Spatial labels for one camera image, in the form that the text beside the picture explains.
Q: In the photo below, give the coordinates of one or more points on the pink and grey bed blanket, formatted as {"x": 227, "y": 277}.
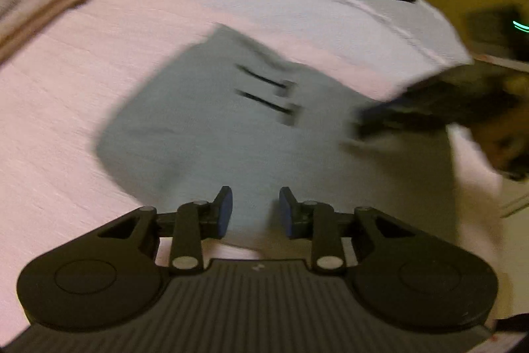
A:
{"x": 62, "y": 121}

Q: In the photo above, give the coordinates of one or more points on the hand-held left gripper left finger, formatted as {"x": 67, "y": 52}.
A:
{"x": 223, "y": 212}

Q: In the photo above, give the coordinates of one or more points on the person's right hand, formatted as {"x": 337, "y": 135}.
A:
{"x": 506, "y": 146}

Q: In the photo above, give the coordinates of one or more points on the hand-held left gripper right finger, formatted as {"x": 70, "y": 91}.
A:
{"x": 285, "y": 212}

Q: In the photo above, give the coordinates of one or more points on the grey sweatpants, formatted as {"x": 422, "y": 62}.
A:
{"x": 186, "y": 121}

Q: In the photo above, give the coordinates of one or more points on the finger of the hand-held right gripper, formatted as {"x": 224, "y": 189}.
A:
{"x": 380, "y": 115}

